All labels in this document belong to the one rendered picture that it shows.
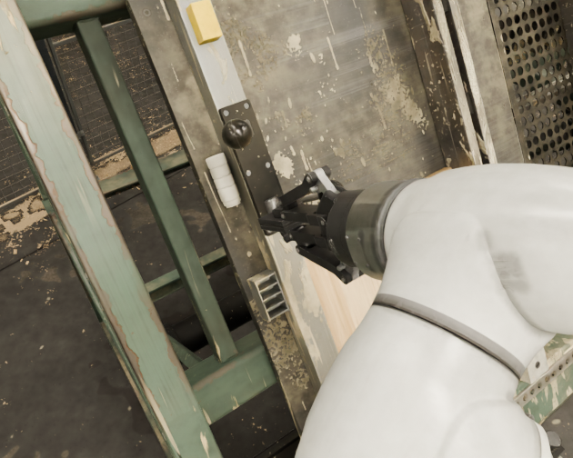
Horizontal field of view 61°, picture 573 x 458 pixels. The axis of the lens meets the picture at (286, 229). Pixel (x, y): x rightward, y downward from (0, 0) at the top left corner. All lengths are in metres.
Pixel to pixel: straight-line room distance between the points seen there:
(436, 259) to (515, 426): 0.10
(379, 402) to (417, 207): 0.13
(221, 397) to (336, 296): 0.25
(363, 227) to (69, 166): 0.40
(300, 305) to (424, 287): 0.50
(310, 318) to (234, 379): 0.17
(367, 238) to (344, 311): 0.48
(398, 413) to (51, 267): 2.51
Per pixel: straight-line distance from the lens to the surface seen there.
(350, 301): 0.87
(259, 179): 0.73
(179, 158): 1.85
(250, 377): 0.87
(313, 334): 0.81
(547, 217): 0.29
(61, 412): 2.23
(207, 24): 0.73
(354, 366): 0.30
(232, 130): 0.60
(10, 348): 2.49
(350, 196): 0.45
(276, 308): 0.81
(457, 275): 0.30
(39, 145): 0.66
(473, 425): 0.29
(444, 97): 0.97
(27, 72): 0.68
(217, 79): 0.73
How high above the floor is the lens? 1.87
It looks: 45 degrees down
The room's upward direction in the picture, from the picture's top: straight up
